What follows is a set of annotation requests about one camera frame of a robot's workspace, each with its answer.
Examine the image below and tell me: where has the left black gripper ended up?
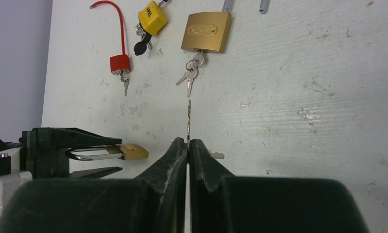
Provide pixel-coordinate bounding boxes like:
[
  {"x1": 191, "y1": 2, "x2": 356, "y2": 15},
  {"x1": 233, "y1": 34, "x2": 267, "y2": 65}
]
[{"x1": 19, "y1": 128, "x2": 123, "y2": 179}]

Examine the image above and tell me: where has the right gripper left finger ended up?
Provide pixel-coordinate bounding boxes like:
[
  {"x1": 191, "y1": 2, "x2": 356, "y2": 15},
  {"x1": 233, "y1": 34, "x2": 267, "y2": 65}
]
[{"x1": 136, "y1": 137, "x2": 187, "y2": 233}]

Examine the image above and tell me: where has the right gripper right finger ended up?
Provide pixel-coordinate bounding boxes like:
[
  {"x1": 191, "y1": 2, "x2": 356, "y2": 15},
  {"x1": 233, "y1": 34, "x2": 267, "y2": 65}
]
[{"x1": 188, "y1": 139, "x2": 234, "y2": 233}]

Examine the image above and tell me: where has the brass padlock long shackle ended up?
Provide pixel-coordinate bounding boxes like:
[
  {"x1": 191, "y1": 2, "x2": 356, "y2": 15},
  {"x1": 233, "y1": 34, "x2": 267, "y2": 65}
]
[{"x1": 65, "y1": 144, "x2": 149, "y2": 161}]

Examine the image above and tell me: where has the red cable lock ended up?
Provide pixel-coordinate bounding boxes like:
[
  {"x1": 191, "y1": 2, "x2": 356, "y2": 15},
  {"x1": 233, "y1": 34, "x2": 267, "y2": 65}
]
[{"x1": 89, "y1": 0, "x2": 131, "y2": 82}]

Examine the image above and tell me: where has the brass padlock short shackle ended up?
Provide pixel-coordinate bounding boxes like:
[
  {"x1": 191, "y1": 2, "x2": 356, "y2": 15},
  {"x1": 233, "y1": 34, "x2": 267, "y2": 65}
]
[{"x1": 181, "y1": 0, "x2": 271, "y2": 54}]

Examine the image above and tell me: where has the yellow black padlock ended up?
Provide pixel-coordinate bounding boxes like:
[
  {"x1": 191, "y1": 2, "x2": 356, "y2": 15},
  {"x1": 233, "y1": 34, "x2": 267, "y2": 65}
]
[{"x1": 133, "y1": 0, "x2": 169, "y2": 57}]

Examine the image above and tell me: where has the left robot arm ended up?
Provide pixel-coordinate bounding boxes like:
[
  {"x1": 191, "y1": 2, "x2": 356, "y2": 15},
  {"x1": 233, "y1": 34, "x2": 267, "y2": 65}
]
[{"x1": 0, "y1": 127, "x2": 122, "y2": 216}]

